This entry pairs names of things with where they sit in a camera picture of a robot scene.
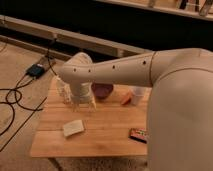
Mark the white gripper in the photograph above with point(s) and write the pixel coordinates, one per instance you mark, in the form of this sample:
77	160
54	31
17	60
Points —
81	94

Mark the dark maroon ceramic bowl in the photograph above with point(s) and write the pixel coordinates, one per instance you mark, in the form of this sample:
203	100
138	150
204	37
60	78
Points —
102	91

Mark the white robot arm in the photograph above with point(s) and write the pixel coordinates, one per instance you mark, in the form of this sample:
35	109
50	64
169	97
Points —
180	106

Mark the beige sponge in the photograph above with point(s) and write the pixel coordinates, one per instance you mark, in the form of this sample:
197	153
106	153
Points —
73	127

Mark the wooden table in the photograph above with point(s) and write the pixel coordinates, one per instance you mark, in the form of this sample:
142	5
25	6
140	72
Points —
106	128

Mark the clear plastic cup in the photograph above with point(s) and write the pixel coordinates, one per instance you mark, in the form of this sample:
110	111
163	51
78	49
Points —
137	94

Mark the black power adapter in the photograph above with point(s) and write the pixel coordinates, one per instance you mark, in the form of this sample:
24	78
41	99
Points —
35	70

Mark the dark candy bar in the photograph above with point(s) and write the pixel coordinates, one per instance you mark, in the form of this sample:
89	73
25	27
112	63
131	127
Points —
138	134

